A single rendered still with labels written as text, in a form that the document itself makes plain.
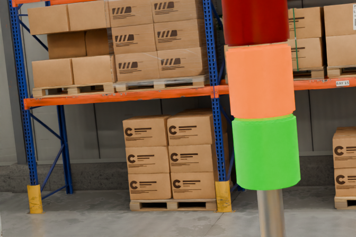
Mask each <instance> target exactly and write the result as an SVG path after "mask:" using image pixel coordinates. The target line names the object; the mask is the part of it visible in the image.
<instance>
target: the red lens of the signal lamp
mask: <svg viewBox="0 0 356 237"><path fill-rule="evenodd" d="M221 3H222V15H223V23H224V35H225V44H227V45H228V47H236V46H245V45H257V44H268V43H278V42H286V41H288V39H289V38H290V31H289V18H288V3H287V0H221Z"/></svg>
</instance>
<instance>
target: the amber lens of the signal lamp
mask: <svg viewBox="0 0 356 237"><path fill-rule="evenodd" d="M226 60H227V72H228V84H229V97H230V109H231V115H233V116H234V117H235V118H239V119H261V118H269V117H277V116H284V115H288V114H291V113H293V111H294V110H296V109H295V95H294V87H293V73H292V60H291V46H288V44H269V45H257V46H250V47H240V48H232V49H228V51H227V52H226Z"/></svg>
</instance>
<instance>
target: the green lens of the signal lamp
mask: <svg viewBox="0 0 356 237"><path fill-rule="evenodd" d="M232 128H233V140H234V153H235V165H236V178H237V184H238V185H240V186H241V187H242V188H245V189H251V190H274V189H281V188H287V187H290V186H293V185H295V184H297V183H298V182H299V181H300V165H299V151H298V137H297V123H296V117H295V116H293V114H288V115H284V116H277V117H269V118H234V120H233V121H232Z"/></svg>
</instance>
